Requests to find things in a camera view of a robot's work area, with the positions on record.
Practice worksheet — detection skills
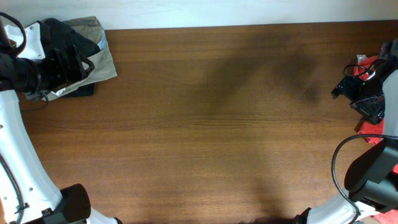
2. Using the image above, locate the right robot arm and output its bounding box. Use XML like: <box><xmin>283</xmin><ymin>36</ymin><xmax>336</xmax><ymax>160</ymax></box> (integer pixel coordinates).
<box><xmin>292</xmin><ymin>40</ymin><xmax>397</xmax><ymax>224</ymax></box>

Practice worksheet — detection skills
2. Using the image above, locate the khaki folded garment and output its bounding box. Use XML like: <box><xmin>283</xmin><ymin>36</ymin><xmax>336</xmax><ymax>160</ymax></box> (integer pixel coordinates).
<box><xmin>40</xmin><ymin>16</ymin><xmax>117</xmax><ymax>101</ymax></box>

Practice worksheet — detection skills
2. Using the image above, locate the dark green t-shirt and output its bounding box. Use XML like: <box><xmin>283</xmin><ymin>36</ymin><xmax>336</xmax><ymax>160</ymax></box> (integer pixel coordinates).
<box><xmin>37</xmin><ymin>18</ymin><xmax>101</xmax><ymax>65</ymax></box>

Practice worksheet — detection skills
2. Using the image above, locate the red t-shirt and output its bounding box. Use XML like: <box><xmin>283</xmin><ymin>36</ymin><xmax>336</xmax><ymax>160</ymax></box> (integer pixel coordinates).
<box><xmin>353</xmin><ymin>54</ymin><xmax>398</xmax><ymax>224</ymax></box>

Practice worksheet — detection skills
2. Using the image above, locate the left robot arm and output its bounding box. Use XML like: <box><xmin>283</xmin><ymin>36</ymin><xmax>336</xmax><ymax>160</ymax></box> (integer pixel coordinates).
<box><xmin>1</xmin><ymin>13</ymin><xmax>119</xmax><ymax>223</ymax></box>

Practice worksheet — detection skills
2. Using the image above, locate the black folded garment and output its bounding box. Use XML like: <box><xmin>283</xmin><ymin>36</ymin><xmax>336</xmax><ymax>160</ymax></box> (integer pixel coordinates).
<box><xmin>62</xmin><ymin>83</ymin><xmax>95</xmax><ymax>98</ymax></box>

